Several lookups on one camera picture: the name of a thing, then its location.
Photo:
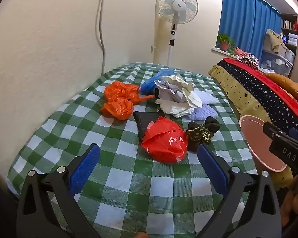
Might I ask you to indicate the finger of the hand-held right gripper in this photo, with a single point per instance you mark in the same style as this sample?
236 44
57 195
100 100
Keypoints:
275 135

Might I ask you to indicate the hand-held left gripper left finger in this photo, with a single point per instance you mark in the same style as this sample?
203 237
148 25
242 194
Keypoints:
85 166

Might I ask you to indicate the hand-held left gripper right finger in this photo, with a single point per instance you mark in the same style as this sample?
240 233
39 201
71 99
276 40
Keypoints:
211 166

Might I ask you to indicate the pink round bin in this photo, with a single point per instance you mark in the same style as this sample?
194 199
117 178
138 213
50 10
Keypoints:
255 141

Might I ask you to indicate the red plastic bag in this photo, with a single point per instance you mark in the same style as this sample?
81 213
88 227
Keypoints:
164 141

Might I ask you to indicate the dark floral cloth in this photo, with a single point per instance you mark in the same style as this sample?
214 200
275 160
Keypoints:
200 135

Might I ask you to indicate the black sock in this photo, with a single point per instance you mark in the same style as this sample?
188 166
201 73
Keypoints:
212 124

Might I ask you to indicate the orange plush toy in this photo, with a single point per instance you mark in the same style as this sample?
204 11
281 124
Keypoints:
291 203

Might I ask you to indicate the green checkered tablecloth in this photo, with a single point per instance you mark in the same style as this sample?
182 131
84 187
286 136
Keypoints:
129 191

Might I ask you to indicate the orange pillow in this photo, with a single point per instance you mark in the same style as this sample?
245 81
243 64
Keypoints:
286 84

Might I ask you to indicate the purple foam net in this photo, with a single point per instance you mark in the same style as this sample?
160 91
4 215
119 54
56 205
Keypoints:
203 114

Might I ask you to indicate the yellow star-print blanket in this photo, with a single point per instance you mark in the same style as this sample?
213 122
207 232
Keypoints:
234 89

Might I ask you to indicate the orange plastic bag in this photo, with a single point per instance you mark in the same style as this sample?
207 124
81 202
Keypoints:
118 109
120 90

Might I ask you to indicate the clear plastic storage box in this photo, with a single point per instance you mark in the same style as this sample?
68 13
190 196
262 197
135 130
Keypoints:
280 63

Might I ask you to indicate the dark grey cloth pouch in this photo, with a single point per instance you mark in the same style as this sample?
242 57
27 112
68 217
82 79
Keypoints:
145 122

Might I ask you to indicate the black and white striped cloth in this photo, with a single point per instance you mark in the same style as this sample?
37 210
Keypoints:
249 60

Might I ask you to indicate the crumpled white paper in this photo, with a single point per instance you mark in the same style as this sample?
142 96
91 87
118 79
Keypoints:
186 89

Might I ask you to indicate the grey crumpled plastic bag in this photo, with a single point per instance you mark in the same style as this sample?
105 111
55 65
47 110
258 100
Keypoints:
167 91

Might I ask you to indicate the pink cloth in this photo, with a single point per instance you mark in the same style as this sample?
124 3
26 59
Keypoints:
239 50

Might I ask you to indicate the beige coat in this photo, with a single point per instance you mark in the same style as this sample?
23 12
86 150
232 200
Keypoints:
275 41

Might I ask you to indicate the white window sill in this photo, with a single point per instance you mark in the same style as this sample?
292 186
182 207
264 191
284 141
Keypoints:
221 51

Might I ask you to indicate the blue plastic bag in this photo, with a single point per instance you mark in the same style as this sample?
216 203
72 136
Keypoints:
149 85

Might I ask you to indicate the dark bookshelf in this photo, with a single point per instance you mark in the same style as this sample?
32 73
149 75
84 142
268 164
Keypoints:
291 29

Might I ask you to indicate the potted green plant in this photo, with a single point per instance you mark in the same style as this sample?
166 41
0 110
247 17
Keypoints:
224 41

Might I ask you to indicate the blue curtain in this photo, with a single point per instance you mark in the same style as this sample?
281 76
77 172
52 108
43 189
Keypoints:
245 17

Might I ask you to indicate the white standing fan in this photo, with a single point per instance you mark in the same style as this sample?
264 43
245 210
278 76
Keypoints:
177 5

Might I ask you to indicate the white wall plug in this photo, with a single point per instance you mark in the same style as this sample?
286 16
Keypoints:
152 49

